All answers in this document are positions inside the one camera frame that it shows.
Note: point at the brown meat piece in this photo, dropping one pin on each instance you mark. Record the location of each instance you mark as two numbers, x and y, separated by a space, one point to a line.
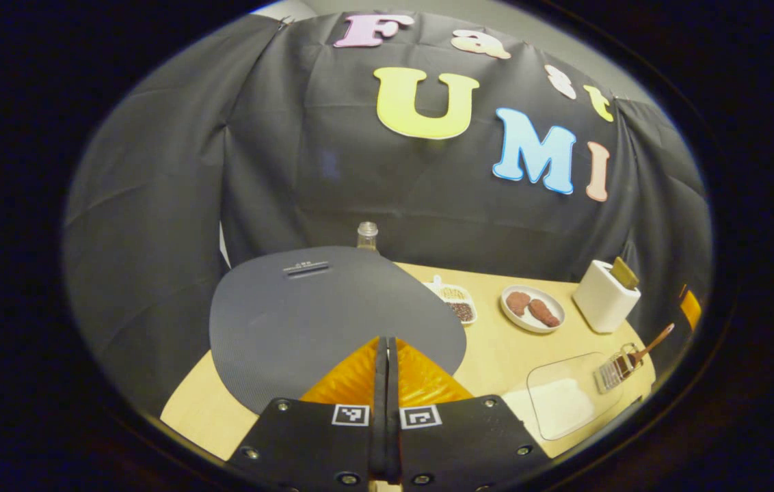
517 303
544 313

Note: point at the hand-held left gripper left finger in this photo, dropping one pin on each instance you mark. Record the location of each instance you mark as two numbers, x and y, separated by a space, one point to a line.
318 444

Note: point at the white toaster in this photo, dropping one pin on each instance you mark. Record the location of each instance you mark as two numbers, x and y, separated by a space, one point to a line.
602 304

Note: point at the white round plate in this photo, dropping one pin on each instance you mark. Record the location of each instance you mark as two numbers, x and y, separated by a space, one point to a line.
537 326

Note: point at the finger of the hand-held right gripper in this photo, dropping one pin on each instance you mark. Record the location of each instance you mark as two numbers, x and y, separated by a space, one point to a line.
690 309

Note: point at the clear plastic rice box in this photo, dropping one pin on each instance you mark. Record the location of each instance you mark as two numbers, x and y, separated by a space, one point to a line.
558 406

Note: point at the small glass bottle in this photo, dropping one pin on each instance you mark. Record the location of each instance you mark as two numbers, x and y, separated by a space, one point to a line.
367 236

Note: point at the brown toast slice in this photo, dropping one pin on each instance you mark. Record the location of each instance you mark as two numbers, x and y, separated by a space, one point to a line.
625 273

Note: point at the grey rice cooker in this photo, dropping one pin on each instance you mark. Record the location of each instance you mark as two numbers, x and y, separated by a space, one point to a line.
291 321

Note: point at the brown wooden spoon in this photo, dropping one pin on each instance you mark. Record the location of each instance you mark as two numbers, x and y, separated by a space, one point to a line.
657 338

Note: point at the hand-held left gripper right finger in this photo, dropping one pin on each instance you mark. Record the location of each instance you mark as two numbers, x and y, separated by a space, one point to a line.
462 444

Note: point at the white divided bean dish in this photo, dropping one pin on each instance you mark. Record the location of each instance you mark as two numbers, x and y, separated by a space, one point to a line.
459 301

